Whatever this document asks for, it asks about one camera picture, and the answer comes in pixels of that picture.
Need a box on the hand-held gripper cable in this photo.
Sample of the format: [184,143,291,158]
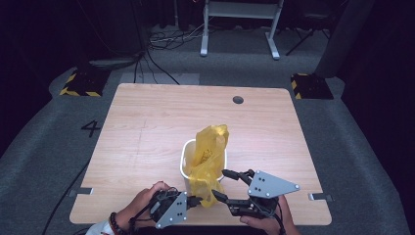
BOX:
[273,200,288,235]
[128,187,179,231]

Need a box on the bundle of floor cables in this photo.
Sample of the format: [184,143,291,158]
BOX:
[148,22,210,51]

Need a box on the person's left hand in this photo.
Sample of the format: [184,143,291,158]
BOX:
[115,180,171,231]

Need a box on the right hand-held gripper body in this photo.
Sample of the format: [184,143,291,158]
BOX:
[226,168,301,220]

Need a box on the white sleeve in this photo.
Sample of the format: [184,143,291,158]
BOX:
[85,218,115,235]

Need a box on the metal table bracket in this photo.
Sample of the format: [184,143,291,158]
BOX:
[307,192,335,203]
[67,187,94,198]

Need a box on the white plastic bin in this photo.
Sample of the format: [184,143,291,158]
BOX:
[179,138,228,197]

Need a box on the long black floor cable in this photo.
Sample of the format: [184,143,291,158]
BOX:
[41,160,91,235]

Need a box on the white metal desk frame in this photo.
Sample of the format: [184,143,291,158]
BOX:
[200,0,285,61]

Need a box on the dark grey column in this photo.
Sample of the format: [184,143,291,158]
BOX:
[314,0,377,79]

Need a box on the black yellow striped base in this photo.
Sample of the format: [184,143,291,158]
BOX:
[59,69,111,98]
[290,72,335,101]

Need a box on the person's right hand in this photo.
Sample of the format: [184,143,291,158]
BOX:
[239,195,301,235]

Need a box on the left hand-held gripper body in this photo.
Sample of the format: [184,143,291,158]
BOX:
[149,189,191,230]

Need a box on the right hand-held gripper cable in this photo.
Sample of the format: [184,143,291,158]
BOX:
[273,200,288,235]

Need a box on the black tripod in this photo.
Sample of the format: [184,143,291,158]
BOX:
[286,13,331,57]

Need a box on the left hand-held gripper cable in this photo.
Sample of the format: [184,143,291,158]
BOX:
[128,187,179,231]

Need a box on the yellow plastic bag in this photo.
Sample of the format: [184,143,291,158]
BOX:
[188,123,230,209]

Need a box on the dark bead bracelet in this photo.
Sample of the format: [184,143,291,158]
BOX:
[109,211,127,235]

